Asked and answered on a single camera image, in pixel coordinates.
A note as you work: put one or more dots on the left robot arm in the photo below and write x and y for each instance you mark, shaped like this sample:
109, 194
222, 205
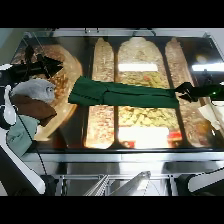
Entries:
16, 176

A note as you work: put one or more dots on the grey garment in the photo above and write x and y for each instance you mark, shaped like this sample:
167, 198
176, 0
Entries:
35, 89

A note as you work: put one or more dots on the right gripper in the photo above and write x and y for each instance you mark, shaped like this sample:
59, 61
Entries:
188, 91

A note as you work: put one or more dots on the dark green garment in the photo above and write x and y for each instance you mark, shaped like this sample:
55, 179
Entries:
120, 95

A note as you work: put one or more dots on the cream garment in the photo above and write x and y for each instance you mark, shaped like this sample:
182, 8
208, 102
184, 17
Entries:
213, 115

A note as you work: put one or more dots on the pale green garment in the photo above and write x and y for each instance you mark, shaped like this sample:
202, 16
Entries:
20, 135

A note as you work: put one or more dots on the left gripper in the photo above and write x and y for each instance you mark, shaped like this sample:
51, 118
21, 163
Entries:
48, 67

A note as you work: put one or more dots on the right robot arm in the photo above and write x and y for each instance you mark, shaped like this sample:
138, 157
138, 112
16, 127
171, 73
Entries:
203, 180

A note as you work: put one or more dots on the brown garment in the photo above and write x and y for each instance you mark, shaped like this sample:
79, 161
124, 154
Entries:
33, 110

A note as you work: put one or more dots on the silver frame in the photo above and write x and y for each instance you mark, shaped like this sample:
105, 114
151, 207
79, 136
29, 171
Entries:
110, 163

